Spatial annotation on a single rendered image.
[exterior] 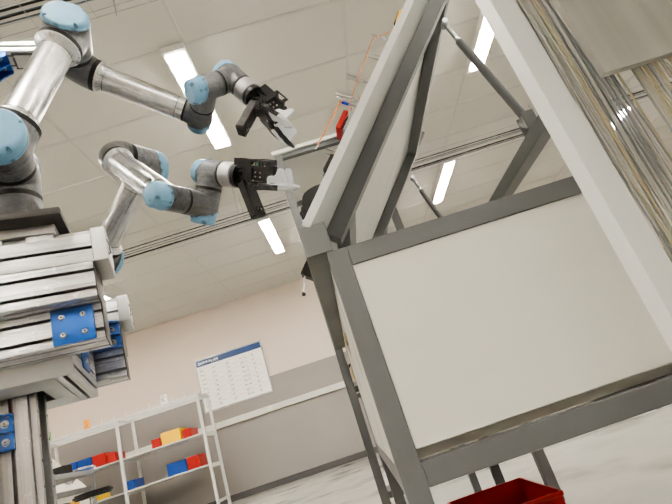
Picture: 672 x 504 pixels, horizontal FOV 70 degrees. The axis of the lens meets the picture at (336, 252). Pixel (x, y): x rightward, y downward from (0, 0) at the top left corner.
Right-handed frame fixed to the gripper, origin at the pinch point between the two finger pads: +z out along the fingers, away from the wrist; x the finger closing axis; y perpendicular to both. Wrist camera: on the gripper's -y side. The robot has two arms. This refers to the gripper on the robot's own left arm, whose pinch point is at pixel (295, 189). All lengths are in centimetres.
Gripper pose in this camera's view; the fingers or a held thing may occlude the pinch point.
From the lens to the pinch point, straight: 130.1
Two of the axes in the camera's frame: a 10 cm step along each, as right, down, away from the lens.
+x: 4.9, -1.8, 8.5
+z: 8.7, 1.6, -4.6
